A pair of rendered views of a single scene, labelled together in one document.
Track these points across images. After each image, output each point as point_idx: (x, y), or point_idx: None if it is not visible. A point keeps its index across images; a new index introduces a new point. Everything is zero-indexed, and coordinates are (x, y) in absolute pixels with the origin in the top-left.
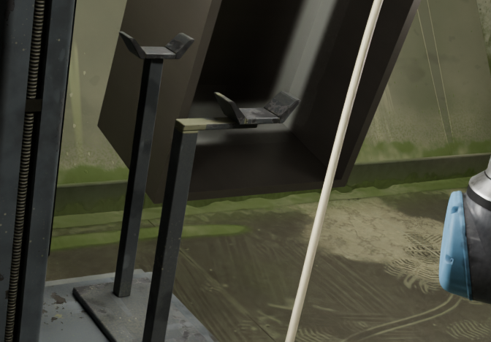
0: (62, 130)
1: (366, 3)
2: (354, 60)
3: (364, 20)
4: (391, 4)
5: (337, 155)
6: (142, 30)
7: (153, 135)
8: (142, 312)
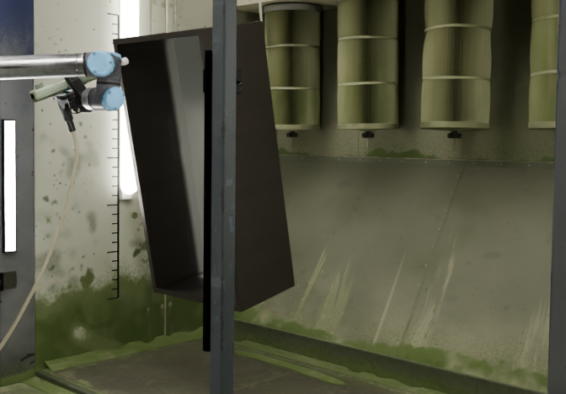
0: (3, 207)
1: (255, 196)
2: (254, 231)
3: (254, 206)
4: (240, 192)
5: (56, 230)
6: (181, 210)
7: (162, 258)
8: None
